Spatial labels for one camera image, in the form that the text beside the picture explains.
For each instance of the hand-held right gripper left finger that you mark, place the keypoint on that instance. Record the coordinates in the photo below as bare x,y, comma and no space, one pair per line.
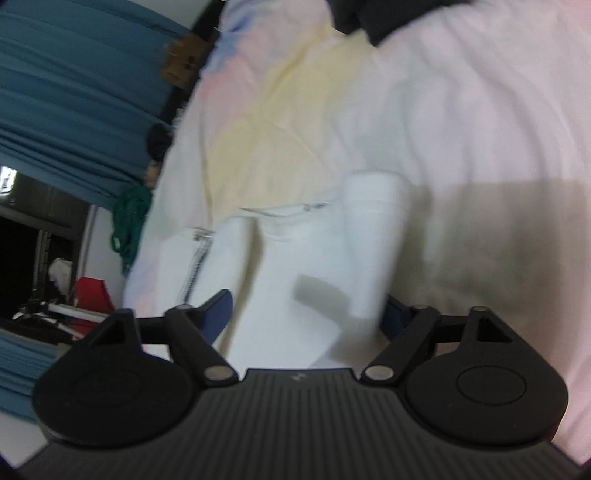
219,316

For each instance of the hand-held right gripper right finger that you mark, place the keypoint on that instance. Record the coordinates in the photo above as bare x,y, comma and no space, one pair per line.
396,319

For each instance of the white pants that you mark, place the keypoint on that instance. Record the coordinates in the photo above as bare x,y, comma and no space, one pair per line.
286,258

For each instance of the red garment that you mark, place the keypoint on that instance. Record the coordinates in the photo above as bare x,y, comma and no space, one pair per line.
92,295

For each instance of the green garment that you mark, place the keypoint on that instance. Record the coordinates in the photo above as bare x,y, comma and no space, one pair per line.
131,221

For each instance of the white plastic bag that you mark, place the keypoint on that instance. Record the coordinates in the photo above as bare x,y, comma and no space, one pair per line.
60,272

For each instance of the black clothing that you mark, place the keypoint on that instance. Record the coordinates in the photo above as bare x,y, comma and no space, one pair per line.
159,141

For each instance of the blue curtain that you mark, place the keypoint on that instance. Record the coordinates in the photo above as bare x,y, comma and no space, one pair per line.
18,369
69,92

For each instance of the pastel bedsheet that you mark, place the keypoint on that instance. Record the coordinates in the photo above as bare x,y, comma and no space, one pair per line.
461,115

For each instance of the brown paper bag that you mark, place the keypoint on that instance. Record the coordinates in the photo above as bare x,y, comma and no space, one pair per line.
184,57

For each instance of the dark cloth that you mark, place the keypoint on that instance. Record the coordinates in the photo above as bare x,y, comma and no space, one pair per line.
383,18

